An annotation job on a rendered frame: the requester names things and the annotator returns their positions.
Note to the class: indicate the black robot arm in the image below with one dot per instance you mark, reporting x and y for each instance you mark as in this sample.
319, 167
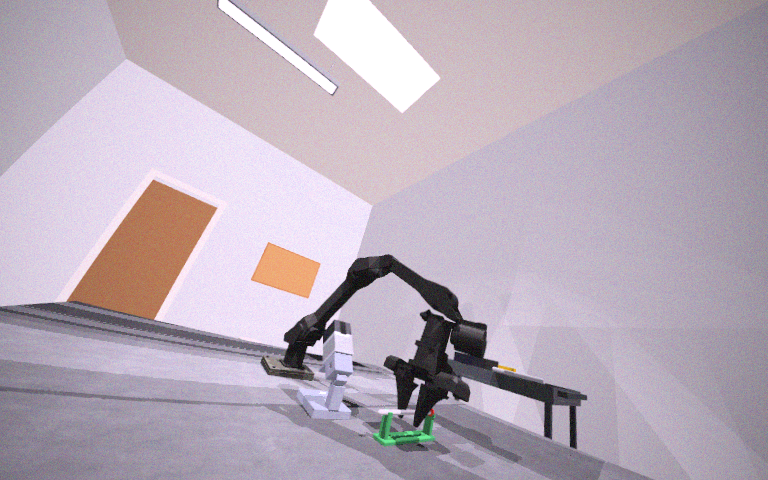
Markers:
466, 336

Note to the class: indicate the white pin with red cap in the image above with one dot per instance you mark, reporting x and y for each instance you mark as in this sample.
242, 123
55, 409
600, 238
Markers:
401, 412

